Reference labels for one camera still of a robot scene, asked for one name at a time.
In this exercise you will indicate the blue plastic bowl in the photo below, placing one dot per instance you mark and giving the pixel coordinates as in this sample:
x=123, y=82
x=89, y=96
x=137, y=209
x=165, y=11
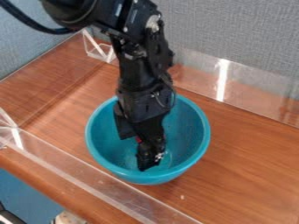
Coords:
x=187, y=141

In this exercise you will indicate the clear acrylic front barrier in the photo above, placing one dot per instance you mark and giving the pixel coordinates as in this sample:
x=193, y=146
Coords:
x=91, y=193

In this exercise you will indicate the clear acrylic barrier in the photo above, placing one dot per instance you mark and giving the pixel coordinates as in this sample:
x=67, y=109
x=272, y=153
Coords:
x=91, y=193
x=264, y=93

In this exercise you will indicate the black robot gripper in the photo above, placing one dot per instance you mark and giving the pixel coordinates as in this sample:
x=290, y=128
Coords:
x=139, y=112

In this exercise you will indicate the clear acrylic back barrier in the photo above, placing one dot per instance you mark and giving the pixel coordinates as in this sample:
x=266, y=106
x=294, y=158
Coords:
x=264, y=93

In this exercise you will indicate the clear acrylic corner bracket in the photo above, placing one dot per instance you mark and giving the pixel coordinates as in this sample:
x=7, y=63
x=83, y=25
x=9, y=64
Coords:
x=97, y=51

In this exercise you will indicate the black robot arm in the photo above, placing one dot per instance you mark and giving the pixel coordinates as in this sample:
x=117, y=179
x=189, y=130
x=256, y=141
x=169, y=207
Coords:
x=133, y=25

